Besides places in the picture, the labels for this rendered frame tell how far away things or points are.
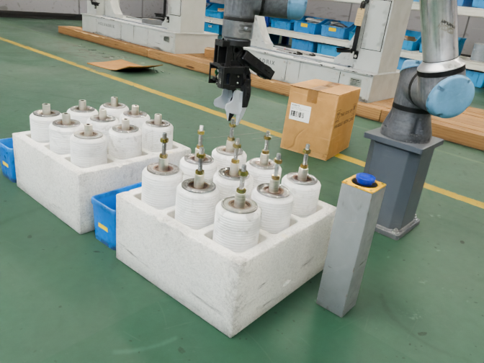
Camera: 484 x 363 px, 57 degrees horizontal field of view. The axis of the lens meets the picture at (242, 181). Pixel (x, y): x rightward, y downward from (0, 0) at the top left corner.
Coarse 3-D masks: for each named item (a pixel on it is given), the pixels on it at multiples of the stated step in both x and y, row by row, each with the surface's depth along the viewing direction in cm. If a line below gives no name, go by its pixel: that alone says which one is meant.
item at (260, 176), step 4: (248, 164) 113; (248, 168) 112; (252, 168) 111; (256, 168) 111; (280, 168) 114; (248, 172) 112; (252, 172) 111; (256, 172) 111; (260, 172) 110; (264, 172) 110; (268, 172) 110; (272, 172) 111; (280, 172) 114; (252, 176) 112; (256, 176) 111; (260, 176) 111; (264, 176) 110; (268, 176) 111; (280, 176) 115; (256, 180) 111; (260, 180) 111; (264, 180) 111; (268, 180) 111; (256, 184) 112; (252, 188) 113
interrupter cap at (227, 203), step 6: (228, 198) 92; (234, 198) 92; (246, 198) 93; (222, 204) 89; (228, 204) 90; (246, 204) 91; (252, 204) 91; (228, 210) 87; (234, 210) 87; (240, 210) 88; (246, 210) 88; (252, 210) 88
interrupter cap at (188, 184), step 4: (184, 180) 98; (188, 180) 99; (192, 180) 99; (208, 180) 100; (184, 184) 96; (188, 184) 97; (192, 184) 97; (204, 184) 98; (208, 184) 98; (212, 184) 98; (184, 188) 94; (188, 188) 95; (192, 188) 95; (196, 188) 96; (200, 188) 96; (204, 188) 96; (208, 188) 96; (212, 188) 96; (192, 192) 94; (196, 192) 94; (200, 192) 94; (204, 192) 94; (208, 192) 94
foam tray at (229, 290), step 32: (128, 192) 106; (128, 224) 105; (160, 224) 96; (320, 224) 106; (128, 256) 108; (160, 256) 99; (192, 256) 92; (224, 256) 86; (256, 256) 87; (288, 256) 98; (320, 256) 113; (160, 288) 102; (192, 288) 94; (224, 288) 88; (256, 288) 92; (288, 288) 104; (224, 320) 90
